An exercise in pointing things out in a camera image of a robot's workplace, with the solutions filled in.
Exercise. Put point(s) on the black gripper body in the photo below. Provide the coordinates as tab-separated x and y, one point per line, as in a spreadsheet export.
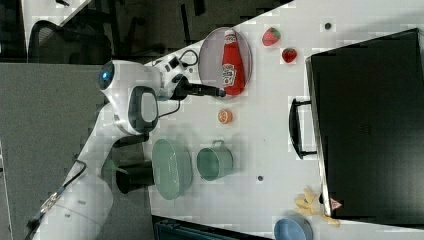
181	90

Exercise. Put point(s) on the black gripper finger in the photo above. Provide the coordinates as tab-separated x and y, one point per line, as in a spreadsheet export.
205	90

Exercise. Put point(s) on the red plush ketchup bottle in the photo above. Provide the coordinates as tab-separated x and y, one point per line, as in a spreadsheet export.
233	75

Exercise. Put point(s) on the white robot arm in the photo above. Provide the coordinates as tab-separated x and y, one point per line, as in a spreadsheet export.
81	205

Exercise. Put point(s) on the orange slice toy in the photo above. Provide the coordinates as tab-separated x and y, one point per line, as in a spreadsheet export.
225	116

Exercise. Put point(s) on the green metal mug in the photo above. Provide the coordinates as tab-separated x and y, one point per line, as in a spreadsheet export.
214	162

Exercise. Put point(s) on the green oval colander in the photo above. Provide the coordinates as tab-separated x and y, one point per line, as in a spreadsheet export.
172	168

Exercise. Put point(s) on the light red plush strawberry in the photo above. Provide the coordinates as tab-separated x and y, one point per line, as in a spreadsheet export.
271	36

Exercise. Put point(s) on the large black cylinder cup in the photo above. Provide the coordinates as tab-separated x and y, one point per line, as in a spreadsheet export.
134	176

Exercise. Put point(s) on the dark red plush strawberry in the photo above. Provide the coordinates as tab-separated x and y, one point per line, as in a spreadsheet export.
289	55

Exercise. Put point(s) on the green spatula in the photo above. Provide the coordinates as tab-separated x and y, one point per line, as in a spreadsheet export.
109	165

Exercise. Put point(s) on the black office chair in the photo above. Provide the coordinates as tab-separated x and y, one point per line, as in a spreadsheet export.
70	44

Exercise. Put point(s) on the yellow banana peel toy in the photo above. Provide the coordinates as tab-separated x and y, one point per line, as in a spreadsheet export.
307	204

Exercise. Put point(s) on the blue bowl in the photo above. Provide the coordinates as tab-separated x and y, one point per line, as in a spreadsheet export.
293	227

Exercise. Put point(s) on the black toaster oven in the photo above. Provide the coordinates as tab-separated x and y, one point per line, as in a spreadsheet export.
367	103

